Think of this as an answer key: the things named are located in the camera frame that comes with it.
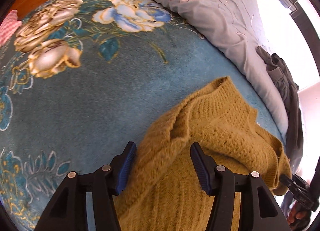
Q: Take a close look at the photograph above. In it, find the white glossy wardrobe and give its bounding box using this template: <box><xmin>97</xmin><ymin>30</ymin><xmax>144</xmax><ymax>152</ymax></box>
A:
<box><xmin>257</xmin><ymin>0</ymin><xmax>319</xmax><ymax>91</ymax></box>

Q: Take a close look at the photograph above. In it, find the dark grey garment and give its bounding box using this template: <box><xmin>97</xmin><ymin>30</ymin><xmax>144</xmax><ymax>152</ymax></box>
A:
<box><xmin>256</xmin><ymin>46</ymin><xmax>303</xmax><ymax>173</ymax></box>

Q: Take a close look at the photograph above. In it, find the mustard yellow knit sweater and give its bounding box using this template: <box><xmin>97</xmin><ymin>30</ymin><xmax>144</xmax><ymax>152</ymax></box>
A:
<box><xmin>114</xmin><ymin>77</ymin><xmax>292</xmax><ymax>230</ymax></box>

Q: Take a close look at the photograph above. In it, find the teal floral bed blanket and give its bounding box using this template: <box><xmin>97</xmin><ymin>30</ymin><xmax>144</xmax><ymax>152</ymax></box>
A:
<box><xmin>1</xmin><ymin>0</ymin><xmax>281</xmax><ymax>230</ymax></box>

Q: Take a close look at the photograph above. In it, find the gloved right hand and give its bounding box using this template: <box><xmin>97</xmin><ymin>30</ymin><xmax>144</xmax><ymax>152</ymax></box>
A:
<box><xmin>287</xmin><ymin>201</ymin><xmax>312</xmax><ymax>230</ymax></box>

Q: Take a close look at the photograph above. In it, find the pink knitted cloth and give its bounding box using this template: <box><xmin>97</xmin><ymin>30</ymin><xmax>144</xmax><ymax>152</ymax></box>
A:
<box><xmin>0</xmin><ymin>9</ymin><xmax>22</xmax><ymax>47</ymax></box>

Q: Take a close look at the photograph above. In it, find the light blue floral duvet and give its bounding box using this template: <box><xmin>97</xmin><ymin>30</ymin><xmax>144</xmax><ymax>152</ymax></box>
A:
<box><xmin>155</xmin><ymin>0</ymin><xmax>289</xmax><ymax>137</ymax></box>

